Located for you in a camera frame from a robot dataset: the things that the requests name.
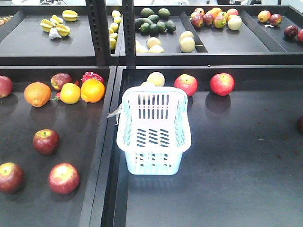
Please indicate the light blue plastic basket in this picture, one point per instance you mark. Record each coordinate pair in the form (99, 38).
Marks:
(153, 129)

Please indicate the clear plastic tag strip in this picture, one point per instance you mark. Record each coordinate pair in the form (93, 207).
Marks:
(116, 113)

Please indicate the pale yellow pear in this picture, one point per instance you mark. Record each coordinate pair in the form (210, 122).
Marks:
(156, 78)

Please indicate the red apple back middle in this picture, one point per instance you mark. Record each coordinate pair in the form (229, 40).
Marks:
(187, 83)

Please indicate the orange right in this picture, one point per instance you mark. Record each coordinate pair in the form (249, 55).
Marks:
(92, 91)

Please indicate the orange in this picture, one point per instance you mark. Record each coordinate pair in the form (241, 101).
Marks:
(92, 91)
(37, 94)

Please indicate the red bell pepper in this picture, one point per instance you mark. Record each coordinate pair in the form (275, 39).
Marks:
(91, 75)

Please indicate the red apple back right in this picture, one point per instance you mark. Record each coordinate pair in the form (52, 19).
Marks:
(222, 84)

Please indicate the yellow round fruit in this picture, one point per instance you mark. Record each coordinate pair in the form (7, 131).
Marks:
(70, 93)

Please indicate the dark red apple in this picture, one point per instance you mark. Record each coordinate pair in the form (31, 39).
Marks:
(59, 79)
(46, 141)

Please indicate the black upper fruit shelf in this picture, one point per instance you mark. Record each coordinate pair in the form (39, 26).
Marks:
(161, 35)

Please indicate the dark red apple middle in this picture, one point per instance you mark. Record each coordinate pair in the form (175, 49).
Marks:
(46, 141)

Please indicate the orange left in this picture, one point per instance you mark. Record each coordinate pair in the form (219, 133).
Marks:
(37, 94)

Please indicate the white garlic bulb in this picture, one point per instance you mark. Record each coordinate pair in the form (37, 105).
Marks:
(53, 34)

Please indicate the red apple front left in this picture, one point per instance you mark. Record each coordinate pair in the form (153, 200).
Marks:
(11, 177)

